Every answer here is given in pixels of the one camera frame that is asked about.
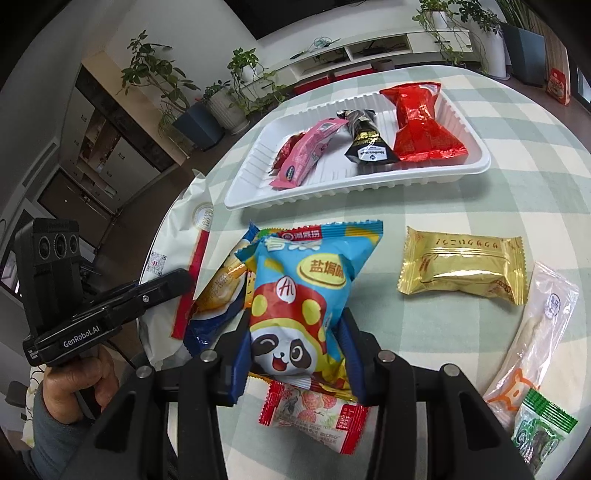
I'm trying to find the plant in white ribbed pot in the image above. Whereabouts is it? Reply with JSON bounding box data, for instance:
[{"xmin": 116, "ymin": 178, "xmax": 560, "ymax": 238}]
[{"xmin": 203, "ymin": 80, "xmax": 250, "ymax": 134}]

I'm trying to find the pink snack packet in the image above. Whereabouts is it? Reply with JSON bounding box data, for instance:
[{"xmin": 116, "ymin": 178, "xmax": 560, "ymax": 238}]
[{"xmin": 269, "ymin": 117, "xmax": 348, "ymax": 190}]

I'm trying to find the large-leaf plant in blue pot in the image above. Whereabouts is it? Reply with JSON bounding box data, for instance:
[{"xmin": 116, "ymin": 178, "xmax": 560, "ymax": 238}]
[{"xmin": 496, "ymin": 0, "xmax": 548, "ymax": 86}]

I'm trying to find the white plastic tray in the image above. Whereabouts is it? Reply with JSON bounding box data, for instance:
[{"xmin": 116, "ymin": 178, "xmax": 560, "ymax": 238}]
[{"xmin": 224, "ymin": 83, "xmax": 491, "ymax": 210}]

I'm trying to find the blue and yellow packet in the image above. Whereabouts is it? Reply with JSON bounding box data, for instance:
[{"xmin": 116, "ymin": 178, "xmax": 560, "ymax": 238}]
[{"xmin": 184, "ymin": 222, "xmax": 262, "ymax": 358}]

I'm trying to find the red star pattern candy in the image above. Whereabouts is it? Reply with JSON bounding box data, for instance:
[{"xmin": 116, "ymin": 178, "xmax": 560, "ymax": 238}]
[{"xmin": 272, "ymin": 132, "xmax": 305, "ymax": 174}]

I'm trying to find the clear fox print stick packet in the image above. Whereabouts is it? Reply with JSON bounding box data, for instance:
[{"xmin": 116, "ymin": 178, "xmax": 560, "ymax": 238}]
[{"xmin": 482, "ymin": 261, "xmax": 580, "ymax": 428}]

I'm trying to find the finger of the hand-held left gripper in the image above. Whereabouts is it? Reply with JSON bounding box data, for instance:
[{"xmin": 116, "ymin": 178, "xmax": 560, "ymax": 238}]
[
  {"xmin": 106, "ymin": 268, "xmax": 194, "ymax": 324},
  {"xmin": 81, "ymin": 279, "xmax": 153, "ymax": 308}
]

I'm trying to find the gold foil packet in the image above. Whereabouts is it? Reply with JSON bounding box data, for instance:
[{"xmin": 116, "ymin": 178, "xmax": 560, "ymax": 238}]
[{"xmin": 398, "ymin": 226, "xmax": 528, "ymax": 306}]

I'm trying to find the red printed bag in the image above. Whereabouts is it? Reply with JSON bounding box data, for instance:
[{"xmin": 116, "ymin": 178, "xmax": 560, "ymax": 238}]
[{"xmin": 546, "ymin": 68, "xmax": 572, "ymax": 106}]

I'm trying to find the person's left hand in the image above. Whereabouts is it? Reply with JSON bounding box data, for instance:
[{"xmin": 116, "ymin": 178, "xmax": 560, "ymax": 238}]
[{"xmin": 34, "ymin": 346, "xmax": 121, "ymax": 430}]

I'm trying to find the trailing vine plant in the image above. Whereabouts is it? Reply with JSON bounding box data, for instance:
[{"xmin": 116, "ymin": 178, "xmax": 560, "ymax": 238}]
[{"xmin": 412, "ymin": 0, "xmax": 467, "ymax": 65}]

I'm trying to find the person's left forearm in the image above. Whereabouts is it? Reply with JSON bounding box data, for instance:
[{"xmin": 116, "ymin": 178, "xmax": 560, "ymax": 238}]
[{"xmin": 21, "ymin": 388, "xmax": 100, "ymax": 462}]

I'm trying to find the potted tree in blue pot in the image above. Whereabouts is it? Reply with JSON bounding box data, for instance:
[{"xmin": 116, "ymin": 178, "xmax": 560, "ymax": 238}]
[{"xmin": 121, "ymin": 30, "xmax": 225, "ymax": 151}]

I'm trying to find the large shiny red packet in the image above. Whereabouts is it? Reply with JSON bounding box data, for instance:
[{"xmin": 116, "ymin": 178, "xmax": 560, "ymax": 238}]
[{"xmin": 379, "ymin": 82, "xmax": 467, "ymax": 162}]

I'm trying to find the wooden wall cabinet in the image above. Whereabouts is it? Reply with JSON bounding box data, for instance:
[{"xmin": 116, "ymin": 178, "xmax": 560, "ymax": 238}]
[{"xmin": 23, "ymin": 62, "xmax": 185, "ymax": 217}]

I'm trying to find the red strawberry print packet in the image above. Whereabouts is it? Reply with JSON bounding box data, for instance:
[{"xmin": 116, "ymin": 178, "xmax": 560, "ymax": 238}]
[{"xmin": 257, "ymin": 381, "xmax": 370, "ymax": 455}]

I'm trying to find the black and gold packet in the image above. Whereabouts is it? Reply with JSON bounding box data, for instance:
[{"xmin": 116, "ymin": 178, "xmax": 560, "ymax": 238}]
[{"xmin": 339, "ymin": 109, "xmax": 400, "ymax": 164}]

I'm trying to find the black wall television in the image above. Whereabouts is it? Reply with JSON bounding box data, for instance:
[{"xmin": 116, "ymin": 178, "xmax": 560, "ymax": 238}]
[{"xmin": 235, "ymin": 0, "xmax": 419, "ymax": 41}]

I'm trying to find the large white snack pouch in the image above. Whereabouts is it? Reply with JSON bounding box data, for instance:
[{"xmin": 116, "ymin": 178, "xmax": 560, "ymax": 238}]
[{"xmin": 139, "ymin": 171, "xmax": 215, "ymax": 370}]

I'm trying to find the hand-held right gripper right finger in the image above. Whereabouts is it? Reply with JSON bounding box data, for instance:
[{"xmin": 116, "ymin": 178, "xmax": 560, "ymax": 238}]
[{"xmin": 337, "ymin": 308, "xmax": 522, "ymax": 480}]

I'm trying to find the green snack packet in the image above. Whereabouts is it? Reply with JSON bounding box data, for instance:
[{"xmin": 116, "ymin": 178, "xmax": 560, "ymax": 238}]
[{"xmin": 510, "ymin": 388, "xmax": 579, "ymax": 478}]

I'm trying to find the blue panda snack packet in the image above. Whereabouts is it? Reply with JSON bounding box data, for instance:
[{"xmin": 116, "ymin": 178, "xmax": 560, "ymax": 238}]
[{"xmin": 235, "ymin": 220, "xmax": 384, "ymax": 409}]

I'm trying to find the trailing pothos plant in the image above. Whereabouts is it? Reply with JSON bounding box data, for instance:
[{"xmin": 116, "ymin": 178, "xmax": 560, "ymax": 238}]
[{"xmin": 228, "ymin": 47, "xmax": 296, "ymax": 121}]

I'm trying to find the plant in tall white pot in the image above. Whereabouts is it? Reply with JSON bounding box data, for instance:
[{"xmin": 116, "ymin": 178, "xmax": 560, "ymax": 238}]
[{"xmin": 455, "ymin": 0, "xmax": 509, "ymax": 79}]

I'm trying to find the white television cabinet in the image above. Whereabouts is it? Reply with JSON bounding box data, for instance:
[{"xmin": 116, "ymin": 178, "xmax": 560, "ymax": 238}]
[{"xmin": 256, "ymin": 32, "xmax": 476, "ymax": 88}]

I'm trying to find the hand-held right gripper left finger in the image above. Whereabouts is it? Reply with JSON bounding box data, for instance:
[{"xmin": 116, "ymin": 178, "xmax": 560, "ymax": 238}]
[{"xmin": 81, "ymin": 314, "xmax": 252, "ymax": 480}]

